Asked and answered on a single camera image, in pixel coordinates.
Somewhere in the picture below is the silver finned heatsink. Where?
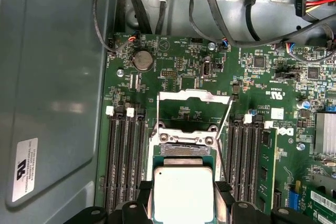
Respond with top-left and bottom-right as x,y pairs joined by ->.
314,112 -> 336,155

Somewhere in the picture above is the white case label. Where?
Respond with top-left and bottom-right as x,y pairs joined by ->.
12,137 -> 39,202

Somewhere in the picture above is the metal socket cover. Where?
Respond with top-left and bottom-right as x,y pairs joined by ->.
156,88 -> 235,142

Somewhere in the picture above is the green RAM stick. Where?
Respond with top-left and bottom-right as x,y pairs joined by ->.
261,126 -> 278,216

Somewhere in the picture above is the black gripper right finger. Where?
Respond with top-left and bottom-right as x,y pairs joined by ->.
214,180 -> 307,224

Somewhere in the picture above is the thin black wire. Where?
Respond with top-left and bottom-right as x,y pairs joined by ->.
93,0 -> 132,56

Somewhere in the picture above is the black and grey PC case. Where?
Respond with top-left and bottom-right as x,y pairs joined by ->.
0,0 -> 336,224

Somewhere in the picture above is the green motherboard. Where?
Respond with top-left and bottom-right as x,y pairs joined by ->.
101,32 -> 336,224

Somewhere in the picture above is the metal locking lever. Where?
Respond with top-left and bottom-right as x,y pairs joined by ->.
215,138 -> 230,184

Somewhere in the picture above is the multicolour power wire bundle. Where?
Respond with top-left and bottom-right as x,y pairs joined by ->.
293,0 -> 336,19

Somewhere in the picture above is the black RAM slot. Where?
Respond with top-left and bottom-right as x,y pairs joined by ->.
240,113 -> 251,204
125,107 -> 137,202
135,108 -> 148,190
115,105 -> 127,209
228,113 -> 241,201
249,119 -> 262,206
104,105 -> 118,216

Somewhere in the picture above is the thick black wire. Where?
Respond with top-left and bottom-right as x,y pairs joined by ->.
188,0 -> 336,49

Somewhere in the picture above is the black flat wire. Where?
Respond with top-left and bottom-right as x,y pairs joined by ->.
127,0 -> 153,34
115,0 -> 128,33

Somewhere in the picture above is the graphics card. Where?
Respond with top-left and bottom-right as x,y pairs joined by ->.
304,180 -> 336,224

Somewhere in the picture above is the grey black wire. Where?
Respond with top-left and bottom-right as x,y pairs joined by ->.
154,0 -> 187,35

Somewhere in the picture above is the round coin cell battery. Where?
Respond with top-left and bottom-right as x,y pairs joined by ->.
132,49 -> 154,72

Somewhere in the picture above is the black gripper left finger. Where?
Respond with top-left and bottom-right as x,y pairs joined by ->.
78,180 -> 155,224

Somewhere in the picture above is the silver topped CPU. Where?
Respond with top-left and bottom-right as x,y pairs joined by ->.
152,155 -> 218,222

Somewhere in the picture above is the CPU socket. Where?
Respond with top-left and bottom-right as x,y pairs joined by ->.
146,120 -> 225,190

